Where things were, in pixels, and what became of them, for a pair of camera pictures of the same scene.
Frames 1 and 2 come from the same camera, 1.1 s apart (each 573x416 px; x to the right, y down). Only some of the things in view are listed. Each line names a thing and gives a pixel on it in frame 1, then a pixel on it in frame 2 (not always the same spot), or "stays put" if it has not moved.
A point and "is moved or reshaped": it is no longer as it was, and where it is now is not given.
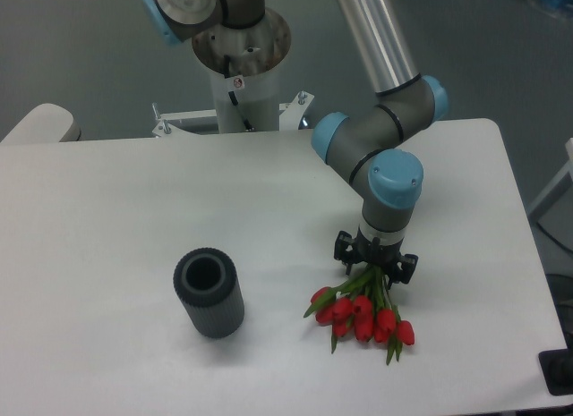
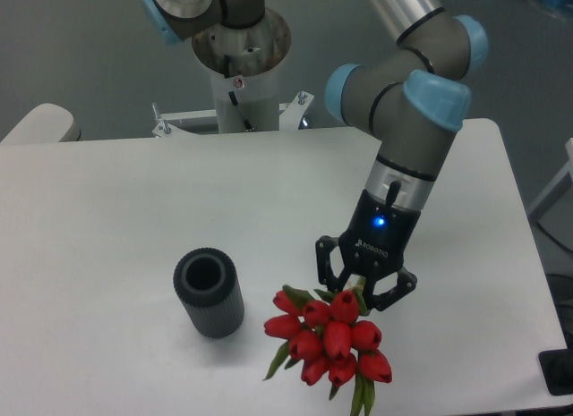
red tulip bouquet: x=363 y=307 is moved or reshaped
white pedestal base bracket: x=290 y=116 stays put
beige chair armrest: x=46 y=123 stays put
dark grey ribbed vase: x=207 y=280 stays put
